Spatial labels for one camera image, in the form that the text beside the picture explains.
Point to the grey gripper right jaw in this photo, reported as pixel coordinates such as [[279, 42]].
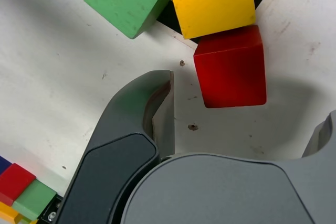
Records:
[[223, 195]]

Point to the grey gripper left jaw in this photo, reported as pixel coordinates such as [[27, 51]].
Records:
[[118, 129]]

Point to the red cube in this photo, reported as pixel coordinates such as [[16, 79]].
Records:
[[231, 72]]

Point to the yellow cube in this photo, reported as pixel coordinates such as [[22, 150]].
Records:
[[210, 1]]

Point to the green building block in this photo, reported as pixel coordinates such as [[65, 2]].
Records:
[[34, 199]]

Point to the red building block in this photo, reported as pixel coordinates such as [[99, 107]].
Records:
[[14, 182]]

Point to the blue building block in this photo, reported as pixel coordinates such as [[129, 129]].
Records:
[[4, 163]]

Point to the yellow building block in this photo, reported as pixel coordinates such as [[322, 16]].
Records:
[[6, 213]]

